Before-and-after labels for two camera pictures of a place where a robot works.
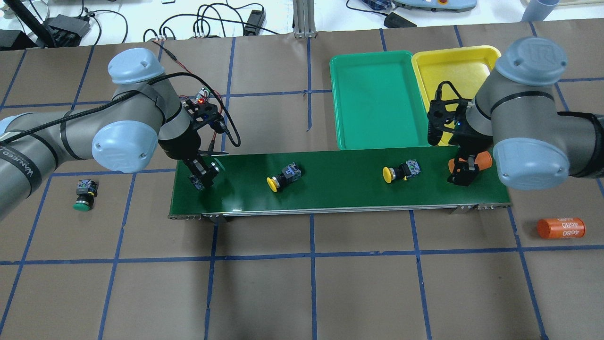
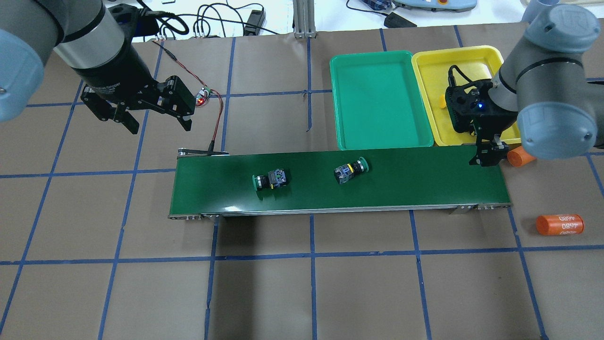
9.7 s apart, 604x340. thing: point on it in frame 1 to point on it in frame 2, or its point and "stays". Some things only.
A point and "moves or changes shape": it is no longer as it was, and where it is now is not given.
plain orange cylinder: [483, 159] moves or changes shape
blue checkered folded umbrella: [380, 4] stays
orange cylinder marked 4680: [561, 228] stays
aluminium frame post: [304, 17] stays
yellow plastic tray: [466, 68] stays
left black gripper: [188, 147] to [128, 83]
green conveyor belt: [361, 182] stays
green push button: [86, 190] to [273, 179]
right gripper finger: [469, 171] to [498, 151]
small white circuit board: [203, 94] stays
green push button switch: [215, 167] to [343, 173]
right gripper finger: [460, 171] to [483, 148]
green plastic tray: [378, 101] stays
